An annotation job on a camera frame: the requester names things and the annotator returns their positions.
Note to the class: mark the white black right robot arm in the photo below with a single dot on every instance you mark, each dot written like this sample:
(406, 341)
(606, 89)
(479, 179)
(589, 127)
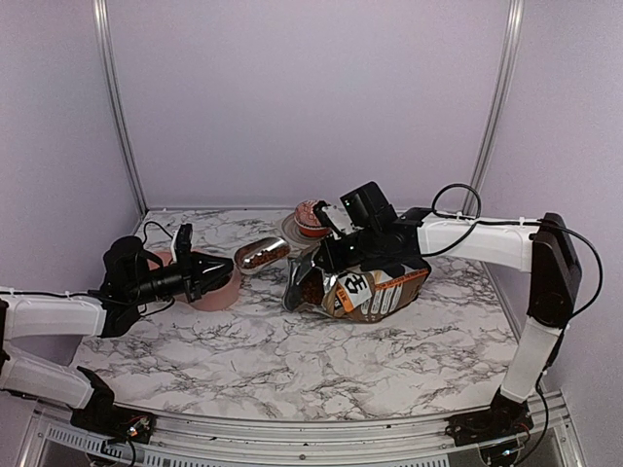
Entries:
(376, 262)

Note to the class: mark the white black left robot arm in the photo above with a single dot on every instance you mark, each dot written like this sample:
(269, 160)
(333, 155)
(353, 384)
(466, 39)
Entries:
(134, 278)

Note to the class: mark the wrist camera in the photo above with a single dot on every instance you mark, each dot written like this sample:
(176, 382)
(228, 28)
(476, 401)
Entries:
(333, 218)
(181, 243)

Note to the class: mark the aluminium frame post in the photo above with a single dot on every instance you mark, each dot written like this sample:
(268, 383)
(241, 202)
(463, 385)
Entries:
(503, 81)
(105, 44)

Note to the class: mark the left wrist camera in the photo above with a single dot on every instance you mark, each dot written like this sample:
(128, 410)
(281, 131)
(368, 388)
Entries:
(181, 243)

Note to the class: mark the right aluminium frame post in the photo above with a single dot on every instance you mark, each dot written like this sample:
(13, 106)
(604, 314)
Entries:
(503, 81)

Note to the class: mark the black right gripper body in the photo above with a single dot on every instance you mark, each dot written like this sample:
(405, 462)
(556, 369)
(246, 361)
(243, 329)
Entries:
(345, 258)

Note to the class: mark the red patterned ceramic bowl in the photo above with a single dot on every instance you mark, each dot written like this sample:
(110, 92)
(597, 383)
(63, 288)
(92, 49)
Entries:
(307, 222)

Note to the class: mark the white brown pet food bag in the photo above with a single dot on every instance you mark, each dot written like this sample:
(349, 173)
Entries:
(352, 294)

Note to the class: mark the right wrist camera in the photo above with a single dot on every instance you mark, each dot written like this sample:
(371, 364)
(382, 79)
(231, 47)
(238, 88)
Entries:
(333, 218)

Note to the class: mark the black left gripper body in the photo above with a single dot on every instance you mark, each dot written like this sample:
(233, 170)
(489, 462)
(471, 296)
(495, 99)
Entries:
(191, 282)

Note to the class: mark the silver metal scoop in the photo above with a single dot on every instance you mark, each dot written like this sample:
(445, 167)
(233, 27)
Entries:
(261, 253)

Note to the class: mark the left aluminium frame post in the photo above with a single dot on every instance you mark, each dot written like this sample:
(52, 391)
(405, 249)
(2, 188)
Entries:
(105, 44)

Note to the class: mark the white tape roll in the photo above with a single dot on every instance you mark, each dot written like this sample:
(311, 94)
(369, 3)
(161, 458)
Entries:
(291, 233)

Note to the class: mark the pink double pet feeder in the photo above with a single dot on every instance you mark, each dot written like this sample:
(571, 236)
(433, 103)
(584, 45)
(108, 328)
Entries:
(218, 299)

